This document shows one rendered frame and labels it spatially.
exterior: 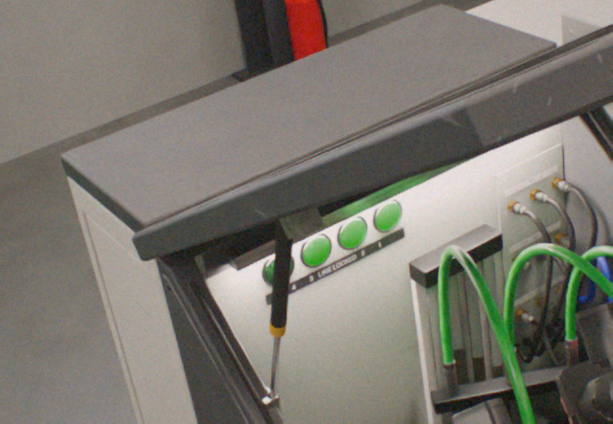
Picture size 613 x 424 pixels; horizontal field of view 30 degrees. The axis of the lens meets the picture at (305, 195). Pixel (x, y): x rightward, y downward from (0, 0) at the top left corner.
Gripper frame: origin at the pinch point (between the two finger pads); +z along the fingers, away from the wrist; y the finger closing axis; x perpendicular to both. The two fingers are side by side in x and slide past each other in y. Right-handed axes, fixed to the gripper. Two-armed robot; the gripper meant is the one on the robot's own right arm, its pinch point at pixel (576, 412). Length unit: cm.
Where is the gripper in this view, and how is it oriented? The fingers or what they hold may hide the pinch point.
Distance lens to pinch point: 148.3
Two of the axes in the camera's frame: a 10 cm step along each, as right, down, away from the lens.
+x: -9.4, 2.8, -1.9
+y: -3.2, -9.1, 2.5
